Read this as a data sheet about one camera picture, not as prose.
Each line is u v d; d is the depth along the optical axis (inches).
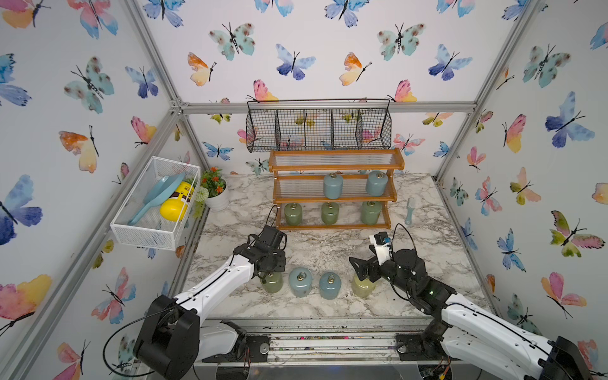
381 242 26.1
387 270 27.0
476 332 19.7
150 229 23.7
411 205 43.2
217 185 39.8
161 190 26.8
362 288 31.1
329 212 38.5
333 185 35.1
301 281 31.1
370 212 38.2
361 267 28.0
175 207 27.4
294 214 38.6
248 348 28.6
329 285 31.1
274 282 31.8
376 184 35.7
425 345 25.6
